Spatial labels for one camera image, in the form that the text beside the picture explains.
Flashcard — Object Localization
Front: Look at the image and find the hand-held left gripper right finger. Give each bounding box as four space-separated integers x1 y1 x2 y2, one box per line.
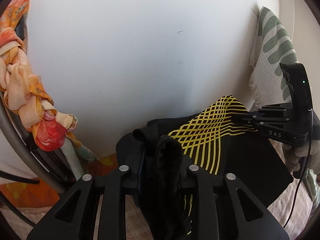
178 162 290 240

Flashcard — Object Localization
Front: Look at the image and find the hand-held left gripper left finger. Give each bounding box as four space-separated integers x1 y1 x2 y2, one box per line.
26 155 146 240

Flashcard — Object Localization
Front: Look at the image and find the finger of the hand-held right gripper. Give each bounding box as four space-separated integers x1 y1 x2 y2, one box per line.
231 114 263 132
246 103 292 118

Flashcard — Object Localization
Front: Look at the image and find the black shirt with yellow lines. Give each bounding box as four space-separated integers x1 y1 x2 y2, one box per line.
116 95 294 240

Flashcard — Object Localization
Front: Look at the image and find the person's right hand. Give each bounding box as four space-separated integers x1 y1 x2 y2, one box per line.
282 139 320 179

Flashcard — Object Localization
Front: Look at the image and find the green and white patterned pillow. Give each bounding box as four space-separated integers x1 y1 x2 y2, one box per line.
249 6 320 203

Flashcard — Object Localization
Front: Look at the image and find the checkered bed blanket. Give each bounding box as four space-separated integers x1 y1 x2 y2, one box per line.
0 140 317 240

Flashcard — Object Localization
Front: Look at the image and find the small black tripod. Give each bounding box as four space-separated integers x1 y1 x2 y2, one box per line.
0 170 41 185

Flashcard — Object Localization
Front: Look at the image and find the orange floral scarf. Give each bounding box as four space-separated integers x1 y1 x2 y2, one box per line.
0 0 100 165

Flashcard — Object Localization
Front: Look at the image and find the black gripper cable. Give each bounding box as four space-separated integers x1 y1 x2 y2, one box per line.
283 107 313 228

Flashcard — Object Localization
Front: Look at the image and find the black ring light cable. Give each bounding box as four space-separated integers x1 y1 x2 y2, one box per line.
0 194 36 228

